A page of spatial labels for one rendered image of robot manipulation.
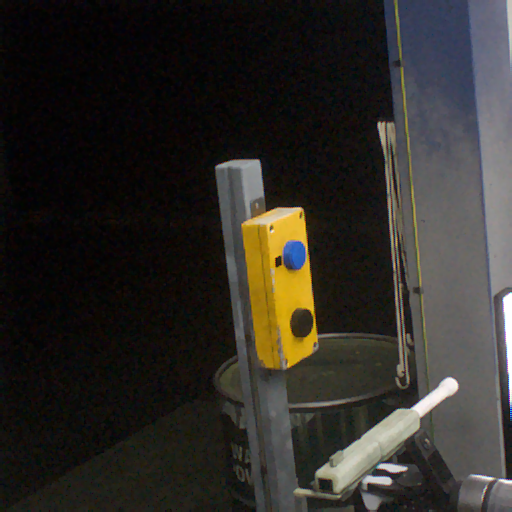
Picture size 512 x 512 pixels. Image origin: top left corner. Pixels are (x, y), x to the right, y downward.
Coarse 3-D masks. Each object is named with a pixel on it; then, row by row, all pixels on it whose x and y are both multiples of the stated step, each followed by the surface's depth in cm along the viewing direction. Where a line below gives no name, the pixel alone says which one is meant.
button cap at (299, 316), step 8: (296, 312) 223; (304, 312) 224; (296, 320) 223; (304, 320) 224; (312, 320) 226; (296, 328) 223; (304, 328) 224; (312, 328) 226; (296, 336) 224; (304, 336) 224
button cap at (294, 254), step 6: (288, 246) 220; (294, 246) 220; (300, 246) 222; (282, 252) 220; (288, 252) 220; (294, 252) 220; (300, 252) 222; (306, 252) 223; (282, 258) 220; (288, 258) 220; (294, 258) 220; (300, 258) 222; (288, 264) 220; (294, 264) 220; (300, 264) 222
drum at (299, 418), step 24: (336, 336) 375; (360, 336) 373; (384, 336) 368; (216, 384) 345; (240, 408) 334; (288, 408) 324; (312, 408) 323; (336, 408) 323; (360, 408) 325; (384, 408) 328; (408, 408) 333; (240, 432) 336; (312, 432) 325; (336, 432) 325; (360, 432) 326; (240, 456) 339; (312, 456) 327; (408, 456) 335; (240, 480) 342; (312, 480) 328; (240, 504) 346; (312, 504) 330; (336, 504) 329; (384, 504) 331
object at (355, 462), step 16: (448, 384) 252; (432, 400) 246; (400, 416) 236; (416, 416) 237; (368, 432) 231; (384, 432) 230; (400, 432) 232; (352, 448) 224; (368, 448) 224; (384, 448) 228; (336, 464) 218; (352, 464) 219; (368, 464) 223; (320, 480) 216; (336, 480) 215; (352, 480) 218; (320, 496) 217; (336, 496) 215
